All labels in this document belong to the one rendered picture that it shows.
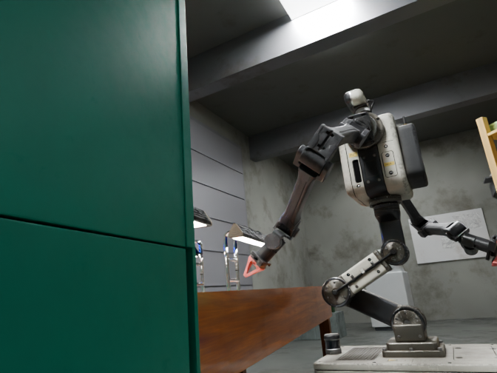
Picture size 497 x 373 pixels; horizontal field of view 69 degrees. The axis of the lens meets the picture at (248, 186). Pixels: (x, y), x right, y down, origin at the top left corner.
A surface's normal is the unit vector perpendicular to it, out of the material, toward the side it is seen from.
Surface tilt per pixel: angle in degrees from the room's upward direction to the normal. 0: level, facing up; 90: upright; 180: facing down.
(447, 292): 90
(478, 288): 90
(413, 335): 90
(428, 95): 90
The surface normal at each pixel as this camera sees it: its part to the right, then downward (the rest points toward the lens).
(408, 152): -0.48, -0.22
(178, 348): 0.93, -0.18
